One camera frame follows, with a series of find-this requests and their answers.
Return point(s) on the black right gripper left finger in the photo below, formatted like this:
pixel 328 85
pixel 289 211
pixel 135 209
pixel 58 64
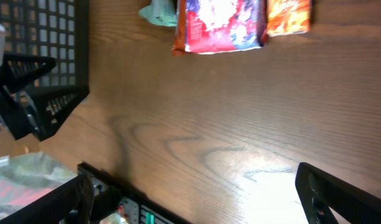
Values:
pixel 72 200

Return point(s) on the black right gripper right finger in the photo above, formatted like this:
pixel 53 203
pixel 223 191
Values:
pixel 321 193

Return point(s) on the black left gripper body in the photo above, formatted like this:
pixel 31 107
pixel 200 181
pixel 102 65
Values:
pixel 13 115

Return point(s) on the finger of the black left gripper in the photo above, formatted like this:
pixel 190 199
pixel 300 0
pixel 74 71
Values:
pixel 48 107
pixel 19 70

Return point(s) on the teal green snack packet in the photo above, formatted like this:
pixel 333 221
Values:
pixel 160 13

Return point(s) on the pink purple snack bag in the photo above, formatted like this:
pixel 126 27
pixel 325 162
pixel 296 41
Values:
pixel 225 25

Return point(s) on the orange tissue pack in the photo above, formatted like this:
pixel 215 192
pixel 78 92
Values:
pixel 285 17

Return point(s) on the red brown snack packet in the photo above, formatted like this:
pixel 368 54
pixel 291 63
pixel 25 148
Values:
pixel 180 33

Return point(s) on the grey plastic mesh basket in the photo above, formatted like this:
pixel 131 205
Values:
pixel 50 28

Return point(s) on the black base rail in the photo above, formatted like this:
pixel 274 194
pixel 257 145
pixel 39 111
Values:
pixel 114 195

